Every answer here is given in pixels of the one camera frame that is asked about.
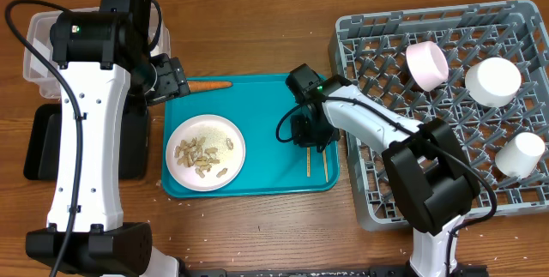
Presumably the wooden chopstick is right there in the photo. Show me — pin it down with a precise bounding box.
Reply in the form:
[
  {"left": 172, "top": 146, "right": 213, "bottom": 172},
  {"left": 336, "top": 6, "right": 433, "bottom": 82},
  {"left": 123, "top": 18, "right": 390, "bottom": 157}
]
[
  {"left": 306, "top": 148, "right": 311, "bottom": 178},
  {"left": 322, "top": 149, "right": 329, "bottom": 184}
]

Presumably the pink bowl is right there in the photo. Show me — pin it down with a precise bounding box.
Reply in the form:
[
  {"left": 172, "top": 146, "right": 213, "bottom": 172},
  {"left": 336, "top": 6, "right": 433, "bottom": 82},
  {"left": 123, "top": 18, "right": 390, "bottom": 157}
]
[{"left": 405, "top": 41, "right": 449, "bottom": 92}]

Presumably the white bowl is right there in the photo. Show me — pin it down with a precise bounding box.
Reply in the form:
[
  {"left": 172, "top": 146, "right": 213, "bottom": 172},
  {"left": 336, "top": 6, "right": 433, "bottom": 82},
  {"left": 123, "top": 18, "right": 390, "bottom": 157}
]
[{"left": 465, "top": 57, "right": 522, "bottom": 107}]

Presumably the white cup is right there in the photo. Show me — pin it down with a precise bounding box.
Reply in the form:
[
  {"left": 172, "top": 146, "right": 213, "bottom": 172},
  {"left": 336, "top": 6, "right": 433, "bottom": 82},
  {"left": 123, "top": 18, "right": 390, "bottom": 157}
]
[{"left": 495, "top": 132, "right": 546, "bottom": 178}]

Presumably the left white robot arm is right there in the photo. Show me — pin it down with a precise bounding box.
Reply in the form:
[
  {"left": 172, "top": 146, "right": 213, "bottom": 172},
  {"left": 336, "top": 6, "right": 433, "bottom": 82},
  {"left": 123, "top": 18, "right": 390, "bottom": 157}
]
[{"left": 26, "top": 0, "right": 190, "bottom": 276}]

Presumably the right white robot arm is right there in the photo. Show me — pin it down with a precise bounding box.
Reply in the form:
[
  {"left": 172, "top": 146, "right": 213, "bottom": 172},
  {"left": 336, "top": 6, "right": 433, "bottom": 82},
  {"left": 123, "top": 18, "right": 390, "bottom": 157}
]
[{"left": 284, "top": 64, "right": 498, "bottom": 276}]

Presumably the grey dishwasher rack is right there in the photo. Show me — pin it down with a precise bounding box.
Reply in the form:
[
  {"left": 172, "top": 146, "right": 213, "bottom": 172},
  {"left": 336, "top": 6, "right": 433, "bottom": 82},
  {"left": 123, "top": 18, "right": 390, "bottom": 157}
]
[{"left": 329, "top": 0, "right": 548, "bottom": 215}]

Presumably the orange carrot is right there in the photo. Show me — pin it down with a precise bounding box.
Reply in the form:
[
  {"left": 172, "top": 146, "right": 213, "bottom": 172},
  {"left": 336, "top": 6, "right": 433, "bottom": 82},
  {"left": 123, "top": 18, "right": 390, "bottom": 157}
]
[{"left": 188, "top": 81, "right": 232, "bottom": 93}]

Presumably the teal serving tray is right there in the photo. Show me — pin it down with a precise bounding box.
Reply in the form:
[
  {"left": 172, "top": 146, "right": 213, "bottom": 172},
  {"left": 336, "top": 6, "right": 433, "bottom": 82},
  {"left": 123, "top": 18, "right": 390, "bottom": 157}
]
[{"left": 161, "top": 74, "right": 340, "bottom": 198}]

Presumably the peanut shells pile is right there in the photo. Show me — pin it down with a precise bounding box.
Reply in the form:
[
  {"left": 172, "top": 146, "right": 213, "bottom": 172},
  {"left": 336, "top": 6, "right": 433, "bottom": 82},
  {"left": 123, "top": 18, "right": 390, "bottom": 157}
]
[{"left": 173, "top": 137, "right": 234, "bottom": 178}]

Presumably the white round plate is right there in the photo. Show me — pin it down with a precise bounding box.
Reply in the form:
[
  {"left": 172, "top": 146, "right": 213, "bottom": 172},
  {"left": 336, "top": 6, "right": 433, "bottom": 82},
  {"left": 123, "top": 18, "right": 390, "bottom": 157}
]
[{"left": 166, "top": 115, "right": 246, "bottom": 192}]

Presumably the clear plastic bin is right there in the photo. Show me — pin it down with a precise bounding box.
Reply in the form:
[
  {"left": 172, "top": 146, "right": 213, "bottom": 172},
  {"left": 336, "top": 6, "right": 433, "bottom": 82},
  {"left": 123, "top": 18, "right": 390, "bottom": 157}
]
[{"left": 22, "top": 5, "right": 172, "bottom": 99}]

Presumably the black plastic tray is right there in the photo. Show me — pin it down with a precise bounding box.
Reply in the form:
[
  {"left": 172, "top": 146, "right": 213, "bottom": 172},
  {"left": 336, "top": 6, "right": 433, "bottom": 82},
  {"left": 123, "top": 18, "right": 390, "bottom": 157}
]
[{"left": 23, "top": 98, "right": 150, "bottom": 181}]

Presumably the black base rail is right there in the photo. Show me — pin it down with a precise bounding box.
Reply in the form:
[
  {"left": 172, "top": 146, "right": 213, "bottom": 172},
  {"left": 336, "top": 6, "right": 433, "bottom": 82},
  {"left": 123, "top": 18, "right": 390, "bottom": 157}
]
[{"left": 184, "top": 262, "right": 490, "bottom": 277}]

